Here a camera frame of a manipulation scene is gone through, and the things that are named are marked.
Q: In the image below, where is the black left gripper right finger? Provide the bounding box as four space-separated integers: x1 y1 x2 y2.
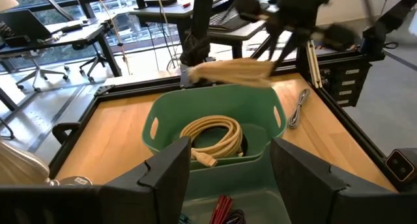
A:
270 137 417 224

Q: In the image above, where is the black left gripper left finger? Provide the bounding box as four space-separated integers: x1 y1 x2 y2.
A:
0 135 192 224

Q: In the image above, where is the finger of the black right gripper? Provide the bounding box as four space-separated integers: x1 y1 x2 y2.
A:
272 36 309 72
268 31 283 62

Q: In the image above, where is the white cable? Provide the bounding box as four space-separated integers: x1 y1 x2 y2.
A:
179 115 244 168
188 57 275 89

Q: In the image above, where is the red braided cable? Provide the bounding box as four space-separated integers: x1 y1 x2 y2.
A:
210 195 234 224

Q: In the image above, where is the teal plastic bin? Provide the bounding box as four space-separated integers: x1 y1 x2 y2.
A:
141 83 288 171

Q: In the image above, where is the blue plastic bin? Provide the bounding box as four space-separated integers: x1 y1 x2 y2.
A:
180 145 293 224

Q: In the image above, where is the black keyboard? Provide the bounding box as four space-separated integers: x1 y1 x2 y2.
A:
208 7 252 32

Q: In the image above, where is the black controller box with labels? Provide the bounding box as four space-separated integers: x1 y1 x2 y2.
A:
321 59 373 108

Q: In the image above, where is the black desk with keyboard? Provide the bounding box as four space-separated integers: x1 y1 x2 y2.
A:
129 0 285 67

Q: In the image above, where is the grey office chair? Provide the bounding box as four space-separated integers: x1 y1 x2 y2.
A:
14 43 71 93

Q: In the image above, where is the black desk with laptop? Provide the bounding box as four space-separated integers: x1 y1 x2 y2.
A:
0 8 123 113

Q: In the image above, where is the black laptop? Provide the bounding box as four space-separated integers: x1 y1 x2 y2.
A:
0 8 53 44

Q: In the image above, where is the grey braided cable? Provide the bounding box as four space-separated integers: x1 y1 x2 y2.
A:
286 88 311 130

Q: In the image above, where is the black aluminium table frame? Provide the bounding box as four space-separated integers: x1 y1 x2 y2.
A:
48 49 417 194

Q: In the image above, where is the yellow cable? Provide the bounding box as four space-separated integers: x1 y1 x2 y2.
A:
91 0 132 76

